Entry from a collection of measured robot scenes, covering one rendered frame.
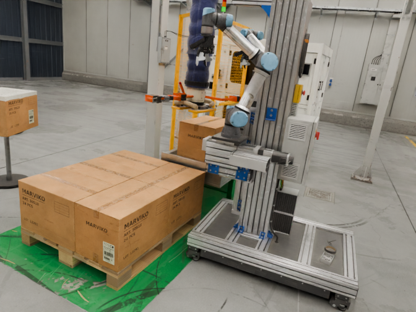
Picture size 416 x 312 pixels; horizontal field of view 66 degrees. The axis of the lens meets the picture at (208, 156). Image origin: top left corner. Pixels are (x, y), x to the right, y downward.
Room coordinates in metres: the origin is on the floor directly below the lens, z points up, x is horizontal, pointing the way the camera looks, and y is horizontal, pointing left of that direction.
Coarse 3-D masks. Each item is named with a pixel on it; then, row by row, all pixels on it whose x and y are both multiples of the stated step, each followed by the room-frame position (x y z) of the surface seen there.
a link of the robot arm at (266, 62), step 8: (264, 56) 2.17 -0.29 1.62; (272, 56) 2.18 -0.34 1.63; (256, 64) 2.22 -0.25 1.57; (264, 64) 2.16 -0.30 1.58; (272, 64) 2.17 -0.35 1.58; (256, 72) 2.20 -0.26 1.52; (264, 72) 2.17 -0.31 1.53; (256, 80) 2.18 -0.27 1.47; (248, 88) 2.19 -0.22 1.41; (256, 88) 2.18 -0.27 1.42; (248, 96) 2.18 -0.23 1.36; (240, 104) 2.18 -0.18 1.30; (248, 104) 2.18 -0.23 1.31; (232, 112) 2.19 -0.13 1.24; (240, 112) 2.14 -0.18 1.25; (248, 112) 2.17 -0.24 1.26; (232, 120) 2.14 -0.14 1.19; (240, 120) 2.14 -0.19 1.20
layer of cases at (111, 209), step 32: (96, 160) 2.85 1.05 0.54; (128, 160) 2.95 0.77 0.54; (160, 160) 3.06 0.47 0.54; (32, 192) 2.15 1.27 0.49; (64, 192) 2.10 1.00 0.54; (96, 192) 2.16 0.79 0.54; (128, 192) 2.22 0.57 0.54; (160, 192) 2.29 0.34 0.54; (192, 192) 2.67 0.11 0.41; (32, 224) 2.16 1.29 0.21; (64, 224) 2.01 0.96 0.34; (96, 224) 1.88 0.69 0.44; (128, 224) 1.88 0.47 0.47; (160, 224) 2.23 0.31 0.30; (96, 256) 1.88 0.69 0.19; (128, 256) 1.89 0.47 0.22
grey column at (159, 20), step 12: (156, 0) 4.09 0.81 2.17; (168, 0) 4.15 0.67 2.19; (156, 12) 4.08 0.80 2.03; (156, 24) 4.08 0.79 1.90; (156, 36) 4.07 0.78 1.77; (156, 48) 4.04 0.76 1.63; (156, 60) 4.06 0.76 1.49; (156, 72) 4.06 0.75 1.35; (156, 84) 4.06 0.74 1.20; (156, 108) 4.05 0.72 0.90; (156, 120) 4.06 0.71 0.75; (156, 132) 4.07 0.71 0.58; (156, 144) 4.08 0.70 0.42; (156, 156) 4.10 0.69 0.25
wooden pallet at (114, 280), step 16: (192, 224) 2.76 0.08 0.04; (32, 240) 2.20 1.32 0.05; (48, 240) 2.08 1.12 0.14; (160, 240) 2.25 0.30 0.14; (176, 240) 2.48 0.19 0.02; (64, 256) 2.01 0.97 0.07; (80, 256) 1.94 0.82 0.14; (144, 256) 2.19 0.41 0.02; (112, 272) 1.82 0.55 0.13; (128, 272) 1.90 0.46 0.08
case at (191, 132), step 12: (192, 120) 3.28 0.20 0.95; (204, 120) 3.36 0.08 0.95; (216, 120) 3.44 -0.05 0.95; (180, 132) 3.15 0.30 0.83; (192, 132) 3.09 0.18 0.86; (204, 132) 3.04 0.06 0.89; (216, 132) 3.03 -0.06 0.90; (180, 144) 3.15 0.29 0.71; (192, 144) 3.09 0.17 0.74; (192, 156) 3.08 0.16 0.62; (204, 156) 3.03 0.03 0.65
